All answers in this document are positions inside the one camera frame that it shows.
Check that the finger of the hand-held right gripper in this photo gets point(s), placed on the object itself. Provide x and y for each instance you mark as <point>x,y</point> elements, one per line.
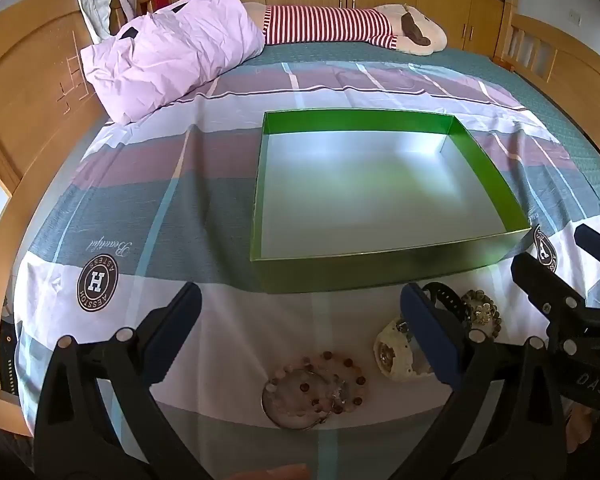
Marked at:
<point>597,242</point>
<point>545,285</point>

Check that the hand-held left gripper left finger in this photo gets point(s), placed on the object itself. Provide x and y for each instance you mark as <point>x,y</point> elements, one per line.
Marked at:
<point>175,330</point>

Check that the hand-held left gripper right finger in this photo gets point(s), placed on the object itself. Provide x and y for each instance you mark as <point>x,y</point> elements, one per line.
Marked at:
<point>430,335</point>

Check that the black wrist watch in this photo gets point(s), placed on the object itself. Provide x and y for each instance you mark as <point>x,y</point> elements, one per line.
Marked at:
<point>447,300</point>

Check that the silver bangle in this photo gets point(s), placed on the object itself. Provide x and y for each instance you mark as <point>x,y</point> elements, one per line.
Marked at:
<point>270,407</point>

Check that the green cardboard box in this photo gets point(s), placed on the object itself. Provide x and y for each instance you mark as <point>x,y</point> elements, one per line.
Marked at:
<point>360,195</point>

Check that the person's right hand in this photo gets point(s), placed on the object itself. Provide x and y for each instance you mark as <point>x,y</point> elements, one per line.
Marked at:
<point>585,430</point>

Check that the printed bed sheet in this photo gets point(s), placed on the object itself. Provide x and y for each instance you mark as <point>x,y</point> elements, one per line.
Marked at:
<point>145,200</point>

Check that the black and yellow object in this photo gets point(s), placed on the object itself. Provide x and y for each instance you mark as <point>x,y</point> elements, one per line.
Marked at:
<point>7,360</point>

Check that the wooden footboard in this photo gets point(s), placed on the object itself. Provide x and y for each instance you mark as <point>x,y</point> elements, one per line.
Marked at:
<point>560,55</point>

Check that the pink pillow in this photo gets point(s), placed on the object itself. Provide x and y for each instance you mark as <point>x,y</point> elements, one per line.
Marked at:
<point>175,55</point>

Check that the wooden headboard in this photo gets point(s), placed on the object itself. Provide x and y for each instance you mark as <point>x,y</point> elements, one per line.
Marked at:
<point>25,85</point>

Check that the striped plush toy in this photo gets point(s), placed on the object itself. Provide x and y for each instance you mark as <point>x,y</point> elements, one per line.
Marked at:
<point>330,25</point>

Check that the grey hanging cloth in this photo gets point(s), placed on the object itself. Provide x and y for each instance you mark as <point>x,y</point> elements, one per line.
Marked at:
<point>97,7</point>

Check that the white wall socket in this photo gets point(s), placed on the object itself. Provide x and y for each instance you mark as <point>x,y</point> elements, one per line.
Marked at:
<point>575,16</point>

